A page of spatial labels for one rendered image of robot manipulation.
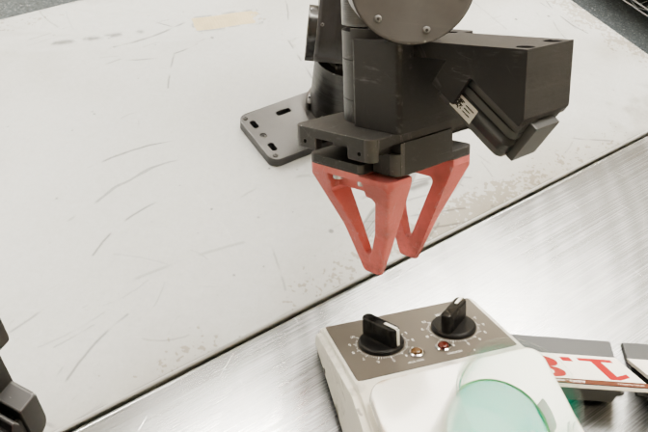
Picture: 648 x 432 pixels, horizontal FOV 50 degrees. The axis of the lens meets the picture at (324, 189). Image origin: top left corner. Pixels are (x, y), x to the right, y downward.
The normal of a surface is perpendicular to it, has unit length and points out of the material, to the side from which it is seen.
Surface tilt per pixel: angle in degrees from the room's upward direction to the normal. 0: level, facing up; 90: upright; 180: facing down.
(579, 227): 0
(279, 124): 0
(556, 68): 63
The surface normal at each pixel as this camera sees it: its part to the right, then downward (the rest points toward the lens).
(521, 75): -0.73, 0.25
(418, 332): -0.05, -0.94
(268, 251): 0.10, -0.66
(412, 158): 0.68, 0.21
